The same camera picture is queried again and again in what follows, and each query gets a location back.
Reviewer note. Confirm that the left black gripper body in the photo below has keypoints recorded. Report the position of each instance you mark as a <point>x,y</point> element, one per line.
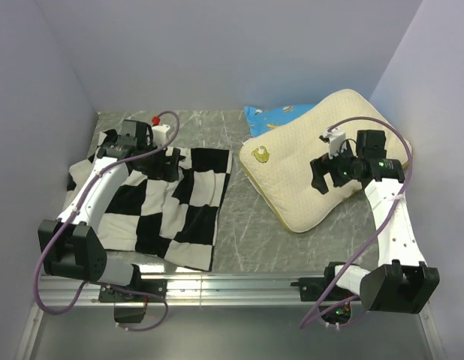
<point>152,163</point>

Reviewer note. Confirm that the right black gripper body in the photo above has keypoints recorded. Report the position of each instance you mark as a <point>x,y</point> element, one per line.
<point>343,166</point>

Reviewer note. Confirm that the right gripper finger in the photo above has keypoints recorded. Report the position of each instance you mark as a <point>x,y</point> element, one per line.
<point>320,165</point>
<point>319,183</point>

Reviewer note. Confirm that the cream yellow pillow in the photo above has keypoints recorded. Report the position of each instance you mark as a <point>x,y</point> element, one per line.
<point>278,162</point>

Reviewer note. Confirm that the black white checkered pillowcase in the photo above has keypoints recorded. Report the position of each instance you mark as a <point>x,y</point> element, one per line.
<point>173,220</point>

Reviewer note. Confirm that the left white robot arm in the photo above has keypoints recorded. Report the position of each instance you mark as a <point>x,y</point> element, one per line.
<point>70,247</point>

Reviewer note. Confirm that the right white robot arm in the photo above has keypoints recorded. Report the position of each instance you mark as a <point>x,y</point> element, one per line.
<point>402,281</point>

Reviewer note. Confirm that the blue space print pillow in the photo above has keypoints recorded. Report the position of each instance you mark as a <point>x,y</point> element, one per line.
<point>261,121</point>

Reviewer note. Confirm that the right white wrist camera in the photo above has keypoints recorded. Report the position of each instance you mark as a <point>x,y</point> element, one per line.
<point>334,138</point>

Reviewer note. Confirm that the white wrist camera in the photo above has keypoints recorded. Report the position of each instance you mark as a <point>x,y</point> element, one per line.
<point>334,138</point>
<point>160,132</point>

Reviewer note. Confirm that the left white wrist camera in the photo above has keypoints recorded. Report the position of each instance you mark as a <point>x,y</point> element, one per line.
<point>160,132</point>

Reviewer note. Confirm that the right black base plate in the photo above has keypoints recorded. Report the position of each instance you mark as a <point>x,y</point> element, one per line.
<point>311,288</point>

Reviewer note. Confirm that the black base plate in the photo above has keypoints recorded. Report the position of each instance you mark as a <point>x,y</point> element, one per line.
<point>153,290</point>
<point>311,288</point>

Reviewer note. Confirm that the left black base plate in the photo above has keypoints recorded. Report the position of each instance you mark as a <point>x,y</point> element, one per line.
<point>153,290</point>

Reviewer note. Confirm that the aluminium mounting rail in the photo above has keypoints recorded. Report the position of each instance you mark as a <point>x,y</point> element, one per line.
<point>194,289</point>

